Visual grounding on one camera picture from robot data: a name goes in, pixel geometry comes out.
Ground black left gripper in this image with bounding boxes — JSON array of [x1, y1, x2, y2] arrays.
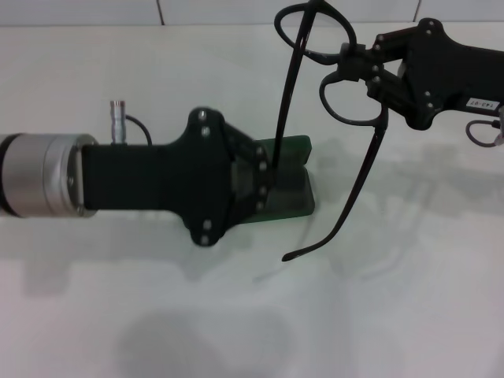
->
[[80, 106, 277, 248]]

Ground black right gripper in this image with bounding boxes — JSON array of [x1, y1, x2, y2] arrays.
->
[[337, 17, 504, 131]]

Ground green glasses case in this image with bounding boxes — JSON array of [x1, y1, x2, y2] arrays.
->
[[243, 135, 316, 221]]

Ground black glasses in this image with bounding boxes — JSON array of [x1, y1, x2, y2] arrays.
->
[[274, 0, 391, 263]]

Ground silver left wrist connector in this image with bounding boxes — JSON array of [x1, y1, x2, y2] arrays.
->
[[109, 100, 154, 146]]

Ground right wrist connector cable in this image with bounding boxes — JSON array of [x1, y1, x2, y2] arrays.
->
[[465, 108, 504, 150]]

